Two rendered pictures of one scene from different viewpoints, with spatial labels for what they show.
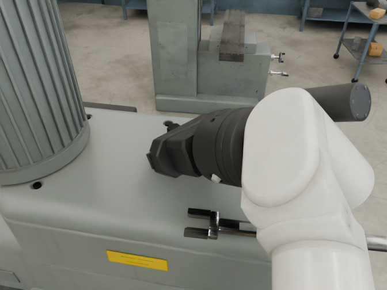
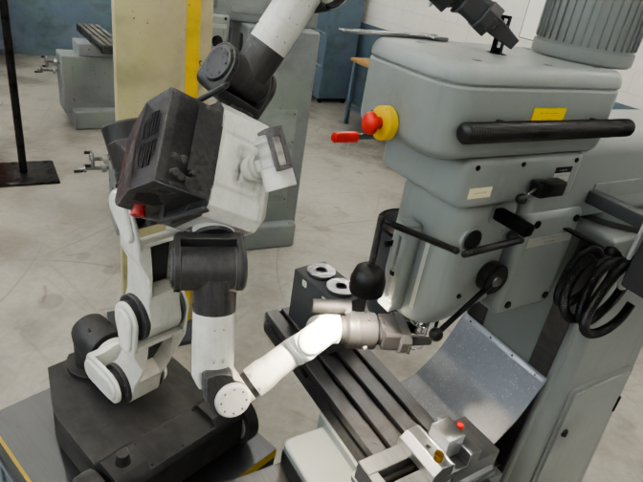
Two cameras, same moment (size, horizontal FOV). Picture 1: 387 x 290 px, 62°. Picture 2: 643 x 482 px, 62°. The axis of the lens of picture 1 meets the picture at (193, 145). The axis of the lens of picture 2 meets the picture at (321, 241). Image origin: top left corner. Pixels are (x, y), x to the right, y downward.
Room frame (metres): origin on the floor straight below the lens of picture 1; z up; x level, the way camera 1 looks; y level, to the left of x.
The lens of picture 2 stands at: (0.94, -0.92, 2.00)
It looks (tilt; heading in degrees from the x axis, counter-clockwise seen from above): 28 degrees down; 135
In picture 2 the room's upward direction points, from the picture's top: 9 degrees clockwise
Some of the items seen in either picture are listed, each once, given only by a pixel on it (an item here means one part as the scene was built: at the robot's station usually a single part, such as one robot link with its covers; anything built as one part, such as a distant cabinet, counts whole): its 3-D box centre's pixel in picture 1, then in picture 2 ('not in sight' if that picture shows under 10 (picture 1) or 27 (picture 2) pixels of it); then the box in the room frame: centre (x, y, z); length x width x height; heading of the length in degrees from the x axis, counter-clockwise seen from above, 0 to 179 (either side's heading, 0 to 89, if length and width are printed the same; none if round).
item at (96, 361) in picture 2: not in sight; (126, 367); (-0.44, -0.36, 0.68); 0.21 x 0.20 x 0.13; 8
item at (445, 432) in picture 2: not in sight; (445, 438); (0.54, 0.00, 1.05); 0.06 x 0.05 x 0.06; 171
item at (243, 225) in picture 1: (284, 232); (394, 33); (0.23, -0.11, 1.89); 0.24 x 0.04 x 0.01; 82
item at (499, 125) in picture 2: not in sight; (553, 129); (0.52, 0.03, 1.79); 0.45 x 0.04 x 0.04; 80
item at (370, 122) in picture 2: not in sight; (372, 122); (0.32, -0.22, 1.76); 0.04 x 0.03 x 0.04; 170
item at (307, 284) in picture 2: not in sight; (326, 304); (-0.03, 0.12, 1.04); 0.22 x 0.12 x 0.20; 177
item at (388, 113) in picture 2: not in sight; (384, 122); (0.33, -0.20, 1.76); 0.06 x 0.02 x 0.06; 170
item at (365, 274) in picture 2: not in sight; (368, 276); (0.36, -0.19, 1.45); 0.07 x 0.07 x 0.06
